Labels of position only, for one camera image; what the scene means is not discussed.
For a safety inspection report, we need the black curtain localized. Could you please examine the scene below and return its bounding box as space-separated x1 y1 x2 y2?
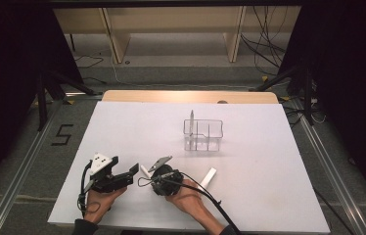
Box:
278 0 366 205
0 0 85 201

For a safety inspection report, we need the bundle of black cables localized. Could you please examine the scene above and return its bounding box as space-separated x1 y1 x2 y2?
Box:
240 6 291 76

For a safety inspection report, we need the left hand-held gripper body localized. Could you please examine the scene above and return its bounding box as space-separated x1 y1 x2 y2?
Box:
86 152 130 194

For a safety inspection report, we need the thin white pen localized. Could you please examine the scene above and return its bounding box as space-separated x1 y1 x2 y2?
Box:
139 164 153 179

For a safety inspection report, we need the thin black floor cable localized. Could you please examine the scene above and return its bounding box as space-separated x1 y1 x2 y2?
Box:
73 54 105 70

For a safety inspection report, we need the right hand-held gripper cable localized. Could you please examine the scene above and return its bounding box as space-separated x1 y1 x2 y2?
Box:
137 170 243 235

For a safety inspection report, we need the left hand-held gripper cable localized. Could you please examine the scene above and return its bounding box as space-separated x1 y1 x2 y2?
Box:
77 161 103 218

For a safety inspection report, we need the silver pen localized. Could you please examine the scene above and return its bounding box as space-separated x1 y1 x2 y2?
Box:
188 110 197 150

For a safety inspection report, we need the hand-held gripper cable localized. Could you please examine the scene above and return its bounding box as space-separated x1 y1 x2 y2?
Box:
137 170 243 235
77 161 103 218

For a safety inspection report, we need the person's right hand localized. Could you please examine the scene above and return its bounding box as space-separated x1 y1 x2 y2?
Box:
165 185 206 217

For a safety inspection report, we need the white eraser block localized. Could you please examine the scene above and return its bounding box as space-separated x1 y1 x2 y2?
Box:
199 166 218 192

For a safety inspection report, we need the light wooden desk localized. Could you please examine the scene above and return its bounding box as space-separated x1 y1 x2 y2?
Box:
53 6 302 65

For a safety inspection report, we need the clear plastic organizer box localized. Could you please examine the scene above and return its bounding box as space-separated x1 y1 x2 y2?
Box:
183 118 224 153

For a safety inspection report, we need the black stand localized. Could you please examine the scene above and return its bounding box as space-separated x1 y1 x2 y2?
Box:
35 70 103 131
249 65 316 126

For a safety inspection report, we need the person's left hand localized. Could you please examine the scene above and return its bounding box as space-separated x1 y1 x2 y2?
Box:
82 186 128 226

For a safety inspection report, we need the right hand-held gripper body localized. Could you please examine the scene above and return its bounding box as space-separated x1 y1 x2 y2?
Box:
147 155 185 197

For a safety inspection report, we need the aluminium floor rail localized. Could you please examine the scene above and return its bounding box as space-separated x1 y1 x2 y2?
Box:
0 100 66 235
292 97 366 235

